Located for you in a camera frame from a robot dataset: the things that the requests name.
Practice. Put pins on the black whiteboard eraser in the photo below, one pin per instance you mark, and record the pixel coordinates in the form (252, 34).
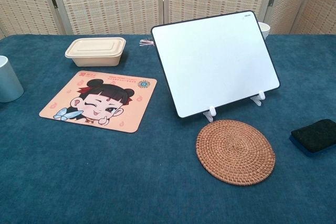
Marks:
(313, 136)

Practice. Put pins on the white plastic easel stand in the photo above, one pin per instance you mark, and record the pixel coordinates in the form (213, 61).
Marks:
(211, 113)

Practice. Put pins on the pink white tassel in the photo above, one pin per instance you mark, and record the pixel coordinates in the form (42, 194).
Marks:
(145, 42)

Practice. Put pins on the cartoon girl mouse pad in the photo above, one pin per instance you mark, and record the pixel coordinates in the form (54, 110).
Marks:
(102, 100)

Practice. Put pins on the beige lidded food container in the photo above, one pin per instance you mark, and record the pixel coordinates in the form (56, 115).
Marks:
(95, 52)

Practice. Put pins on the round woven rattan coaster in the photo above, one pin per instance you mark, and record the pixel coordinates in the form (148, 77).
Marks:
(235, 152)

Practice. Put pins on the blue table cloth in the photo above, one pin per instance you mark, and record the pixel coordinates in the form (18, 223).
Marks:
(105, 171)

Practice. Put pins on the woven bamboo folding screen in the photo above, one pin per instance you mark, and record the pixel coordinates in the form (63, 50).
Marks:
(118, 1)

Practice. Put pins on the stacked white bowls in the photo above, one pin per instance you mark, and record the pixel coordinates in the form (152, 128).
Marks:
(263, 30)

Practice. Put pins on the light blue cylindrical cup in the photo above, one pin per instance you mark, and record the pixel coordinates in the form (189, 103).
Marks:
(8, 81)

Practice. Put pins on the small white whiteboard dark frame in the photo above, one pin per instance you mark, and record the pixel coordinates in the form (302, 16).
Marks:
(214, 62)

